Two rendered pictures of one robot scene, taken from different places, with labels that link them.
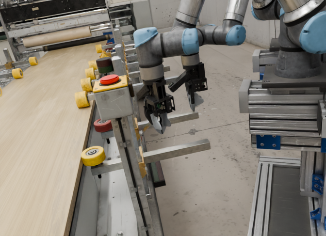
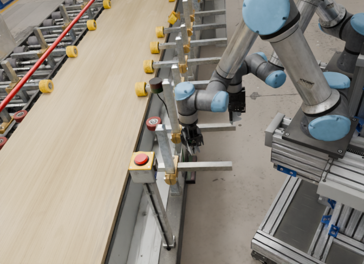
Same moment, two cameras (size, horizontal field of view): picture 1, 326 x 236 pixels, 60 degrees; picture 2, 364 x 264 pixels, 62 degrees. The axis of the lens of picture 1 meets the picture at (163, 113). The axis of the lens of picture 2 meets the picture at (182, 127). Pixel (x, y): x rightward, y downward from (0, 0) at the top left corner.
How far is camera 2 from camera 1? 55 cm
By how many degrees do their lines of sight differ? 22
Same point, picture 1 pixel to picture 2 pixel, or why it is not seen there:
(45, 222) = (101, 216)
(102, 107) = (134, 177)
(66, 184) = (117, 186)
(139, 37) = (177, 95)
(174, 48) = (205, 108)
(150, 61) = (185, 112)
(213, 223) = (244, 197)
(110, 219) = not seen: hidden behind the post
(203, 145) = (226, 167)
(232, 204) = (266, 182)
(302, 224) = (312, 223)
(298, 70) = not seen: hidden behind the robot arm
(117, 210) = not seen: hidden behind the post
